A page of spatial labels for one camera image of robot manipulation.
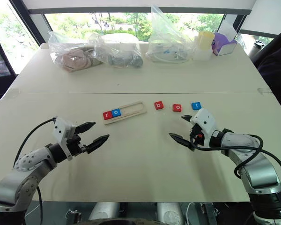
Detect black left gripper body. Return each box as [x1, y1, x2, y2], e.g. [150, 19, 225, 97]
[67, 133, 89, 157]

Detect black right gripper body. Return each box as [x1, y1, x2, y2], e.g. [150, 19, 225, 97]
[189, 123, 206, 151]

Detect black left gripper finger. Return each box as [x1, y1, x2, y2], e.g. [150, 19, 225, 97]
[86, 134, 111, 155]
[74, 121, 96, 136]

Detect wooden block tray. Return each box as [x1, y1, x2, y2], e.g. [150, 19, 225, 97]
[102, 101, 148, 126]

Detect silver rounded robot leg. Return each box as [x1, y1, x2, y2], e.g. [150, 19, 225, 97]
[156, 202, 187, 225]
[88, 202, 121, 221]

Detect plastic bag with pink cloth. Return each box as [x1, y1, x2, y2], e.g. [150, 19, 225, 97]
[48, 31, 104, 73]

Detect metal table clamp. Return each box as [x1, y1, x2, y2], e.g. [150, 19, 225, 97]
[200, 202, 220, 221]
[65, 209, 82, 223]

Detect tall clear plastic bag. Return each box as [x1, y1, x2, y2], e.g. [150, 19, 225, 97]
[145, 4, 196, 64]

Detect plastic bag with grey items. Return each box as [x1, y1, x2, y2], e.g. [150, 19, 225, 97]
[93, 32, 145, 69]

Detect purple white tissue box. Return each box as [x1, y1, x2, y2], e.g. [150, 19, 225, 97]
[212, 21, 238, 57]

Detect pale yellow cup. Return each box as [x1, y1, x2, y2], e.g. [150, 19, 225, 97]
[198, 31, 215, 50]

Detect dark drink bottle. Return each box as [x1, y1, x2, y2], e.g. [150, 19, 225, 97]
[253, 40, 266, 57]

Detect person in dark clothing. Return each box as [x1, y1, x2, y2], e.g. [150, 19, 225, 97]
[251, 28, 281, 104]

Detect black mesh chair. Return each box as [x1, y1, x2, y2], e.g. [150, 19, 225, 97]
[0, 38, 17, 99]

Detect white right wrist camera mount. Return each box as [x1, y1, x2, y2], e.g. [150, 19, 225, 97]
[190, 108, 219, 147]

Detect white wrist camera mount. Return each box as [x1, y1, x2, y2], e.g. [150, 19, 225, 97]
[190, 108, 219, 147]
[52, 117, 77, 161]

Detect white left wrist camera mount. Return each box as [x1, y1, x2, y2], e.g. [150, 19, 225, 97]
[52, 117, 77, 161]

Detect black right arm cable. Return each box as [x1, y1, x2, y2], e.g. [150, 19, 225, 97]
[192, 134, 281, 195]

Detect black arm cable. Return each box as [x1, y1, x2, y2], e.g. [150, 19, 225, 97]
[192, 134, 281, 195]
[13, 118, 58, 225]

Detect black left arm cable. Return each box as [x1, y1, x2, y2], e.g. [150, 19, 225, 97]
[13, 118, 58, 225]

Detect thin white cable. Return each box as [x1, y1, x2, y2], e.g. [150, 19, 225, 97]
[186, 202, 195, 220]

